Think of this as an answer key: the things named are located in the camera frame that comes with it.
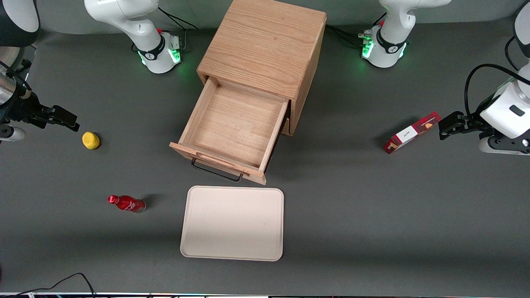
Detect black metal drawer handle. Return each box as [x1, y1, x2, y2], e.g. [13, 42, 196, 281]
[191, 157, 245, 183]

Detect beige plastic tray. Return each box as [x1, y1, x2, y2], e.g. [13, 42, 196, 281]
[180, 186, 284, 262]

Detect thin black table-edge cable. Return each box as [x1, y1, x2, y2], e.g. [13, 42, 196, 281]
[0, 272, 98, 298]

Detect yellow lemon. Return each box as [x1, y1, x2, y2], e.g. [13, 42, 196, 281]
[82, 132, 101, 150]

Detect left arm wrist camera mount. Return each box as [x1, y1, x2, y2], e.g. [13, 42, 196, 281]
[479, 136, 530, 156]

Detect black right arm base cable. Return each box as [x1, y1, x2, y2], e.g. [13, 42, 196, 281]
[159, 6, 199, 52]

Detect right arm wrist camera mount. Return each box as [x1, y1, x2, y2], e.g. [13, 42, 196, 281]
[0, 126, 26, 144]

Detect red metal bottle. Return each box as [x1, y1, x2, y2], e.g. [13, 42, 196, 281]
[107, 195, 146, 213]

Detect black left arm wrist cable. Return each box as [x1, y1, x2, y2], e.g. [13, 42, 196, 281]
[464, 36, 530, 117]

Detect black left arm base cables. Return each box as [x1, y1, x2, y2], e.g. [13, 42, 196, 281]
[325, 12, 388, 47]

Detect black right arm wrist cable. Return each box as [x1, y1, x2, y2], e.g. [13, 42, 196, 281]
[0, 61, 32, 92]

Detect black arm wrist cable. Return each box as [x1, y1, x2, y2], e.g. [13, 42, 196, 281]
[0, 61, 32, 92]
[464, 36, 530, 117]

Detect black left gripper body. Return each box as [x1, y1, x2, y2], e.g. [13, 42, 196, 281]
[459, 110, 496, 139]

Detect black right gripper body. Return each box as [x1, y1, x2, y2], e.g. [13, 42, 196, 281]
[0, 89, 55, 130]

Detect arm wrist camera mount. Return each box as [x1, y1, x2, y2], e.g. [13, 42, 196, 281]
[479, 136, 530, 156]
[0, 126, 26, 144]

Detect wooden drawer with lip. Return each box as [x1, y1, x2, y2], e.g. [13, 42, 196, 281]
[169, 77, 290, 185]

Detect red and white snack box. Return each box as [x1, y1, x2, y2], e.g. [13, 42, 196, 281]
[383, 111, 442, 154]

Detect wooden drawer cabinet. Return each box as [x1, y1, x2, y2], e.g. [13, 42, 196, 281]
[196, 0, 328, 137]

